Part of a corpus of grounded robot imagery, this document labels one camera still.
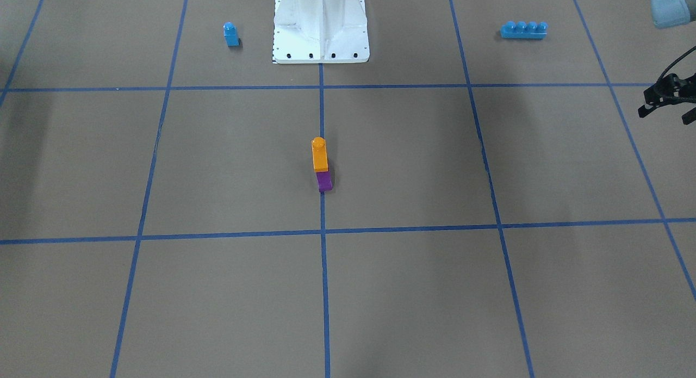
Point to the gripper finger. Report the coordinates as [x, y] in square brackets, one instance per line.
[689, 117]
[647, 109]

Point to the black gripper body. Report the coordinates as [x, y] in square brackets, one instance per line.
[666, 93]

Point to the purple trapezoid block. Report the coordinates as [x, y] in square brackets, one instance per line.
[324, 181]

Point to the orange trapezoid block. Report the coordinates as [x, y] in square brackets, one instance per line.
[319, 155]

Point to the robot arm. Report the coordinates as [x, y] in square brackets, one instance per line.
[669, 14]

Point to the long blue four-stud brick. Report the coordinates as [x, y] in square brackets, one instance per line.
[523, 30]

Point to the small blue block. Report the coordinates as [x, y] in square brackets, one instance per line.
[230, 35]

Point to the white camera stand base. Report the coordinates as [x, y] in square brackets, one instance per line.
[320, 32]

